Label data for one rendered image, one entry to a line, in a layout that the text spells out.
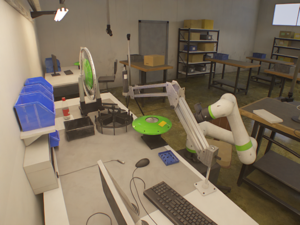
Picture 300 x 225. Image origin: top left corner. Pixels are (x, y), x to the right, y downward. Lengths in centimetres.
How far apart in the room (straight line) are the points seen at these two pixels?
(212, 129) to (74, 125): 122
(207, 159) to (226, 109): 33
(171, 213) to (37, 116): 91
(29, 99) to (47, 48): 444
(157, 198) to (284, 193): 203
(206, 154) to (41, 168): 88
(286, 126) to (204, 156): 116
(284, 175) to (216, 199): 157
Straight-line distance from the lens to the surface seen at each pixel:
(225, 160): 190
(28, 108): 118
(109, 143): 150
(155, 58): 436
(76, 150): 149
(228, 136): 155
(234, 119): 130
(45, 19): 576
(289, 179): 255
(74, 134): 160
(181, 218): 98
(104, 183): 74
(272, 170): 257
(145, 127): 136
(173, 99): 100
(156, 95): 110
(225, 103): 114
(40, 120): 120
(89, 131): 162
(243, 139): 134
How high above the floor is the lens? 174
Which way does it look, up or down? 24 degrees down
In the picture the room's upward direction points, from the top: straight up
